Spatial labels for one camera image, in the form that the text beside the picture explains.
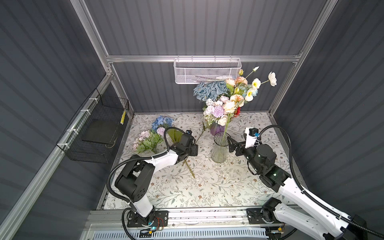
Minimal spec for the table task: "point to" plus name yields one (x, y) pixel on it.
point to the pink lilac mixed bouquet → (148, 140)
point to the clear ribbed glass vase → (219, 147)
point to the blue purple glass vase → (215, 128)
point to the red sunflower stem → (238, 112)
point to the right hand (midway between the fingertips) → (238, 137)
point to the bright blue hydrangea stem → (166, 122)
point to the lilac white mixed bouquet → (216, 111)
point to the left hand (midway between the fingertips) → (193, 147)
